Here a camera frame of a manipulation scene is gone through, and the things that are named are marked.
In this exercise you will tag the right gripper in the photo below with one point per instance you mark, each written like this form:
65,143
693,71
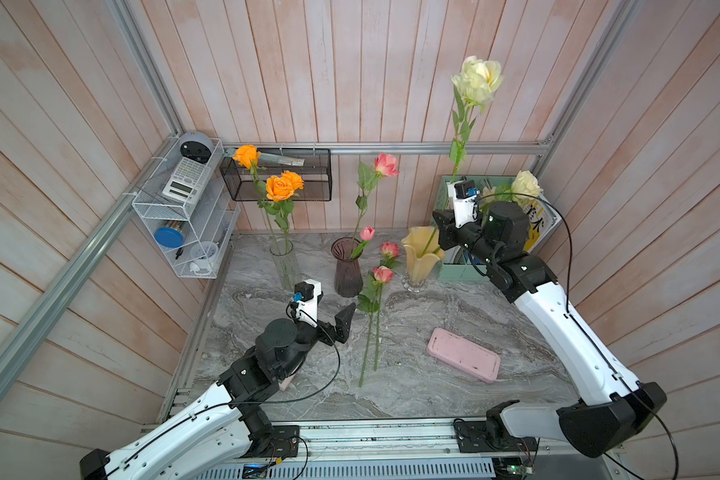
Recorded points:
449,234

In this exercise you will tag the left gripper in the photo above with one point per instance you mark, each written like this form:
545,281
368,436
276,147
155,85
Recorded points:
342,325

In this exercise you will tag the pink tulip bud flower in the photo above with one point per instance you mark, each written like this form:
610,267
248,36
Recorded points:
366,235

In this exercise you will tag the cream rose group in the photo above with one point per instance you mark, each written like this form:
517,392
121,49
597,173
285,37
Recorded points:
523,187
488,195
474,87

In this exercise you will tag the pink rose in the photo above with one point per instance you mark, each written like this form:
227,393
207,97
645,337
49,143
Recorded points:
385,166
371,302
390,255

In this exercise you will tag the orange rose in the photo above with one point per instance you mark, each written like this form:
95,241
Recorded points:
247,157
278,204
294,179

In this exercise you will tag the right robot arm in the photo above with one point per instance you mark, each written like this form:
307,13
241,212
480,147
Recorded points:
614,405

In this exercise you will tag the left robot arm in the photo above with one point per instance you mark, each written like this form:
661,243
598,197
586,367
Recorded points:
227,420

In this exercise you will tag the yellow ruffled vase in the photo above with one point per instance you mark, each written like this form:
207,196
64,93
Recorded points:
422,253

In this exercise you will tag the purple ribbed glass vase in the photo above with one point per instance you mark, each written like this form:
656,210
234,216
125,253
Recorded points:
348,281

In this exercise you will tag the pink calculator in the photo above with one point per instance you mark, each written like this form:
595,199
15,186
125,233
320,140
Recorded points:
285,383

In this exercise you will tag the yellow magazine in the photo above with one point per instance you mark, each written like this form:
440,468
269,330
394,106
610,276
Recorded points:
543,220

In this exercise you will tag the clear glass cylinder vase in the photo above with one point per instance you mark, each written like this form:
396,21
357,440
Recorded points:
286,263

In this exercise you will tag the pink case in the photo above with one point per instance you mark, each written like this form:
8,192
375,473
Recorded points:
464,355

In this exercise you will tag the white cup on shelf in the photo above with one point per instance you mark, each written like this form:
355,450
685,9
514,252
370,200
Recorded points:
203,255

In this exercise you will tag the white strip on basket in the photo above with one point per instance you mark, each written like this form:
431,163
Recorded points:
279,159

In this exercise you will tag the blue lid jar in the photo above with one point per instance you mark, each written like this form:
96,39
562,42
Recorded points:
170,235

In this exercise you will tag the white calculator on shelf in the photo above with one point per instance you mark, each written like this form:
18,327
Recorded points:
187,181

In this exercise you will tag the round black white device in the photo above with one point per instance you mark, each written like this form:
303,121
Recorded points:
196,146

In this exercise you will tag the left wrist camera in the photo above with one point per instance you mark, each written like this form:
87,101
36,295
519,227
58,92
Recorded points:
305,300

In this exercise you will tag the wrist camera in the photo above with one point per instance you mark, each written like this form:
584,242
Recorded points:
463,195
305,300

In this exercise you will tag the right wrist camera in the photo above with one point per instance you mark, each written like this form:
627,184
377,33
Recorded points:
463,195

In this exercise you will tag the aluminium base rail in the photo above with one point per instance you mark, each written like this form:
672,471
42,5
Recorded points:
381,449

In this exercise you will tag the black wire basket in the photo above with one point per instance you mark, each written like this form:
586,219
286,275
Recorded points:
316,173

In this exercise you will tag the white wire mesh shelf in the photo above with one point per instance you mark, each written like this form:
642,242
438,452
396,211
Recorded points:
212,218

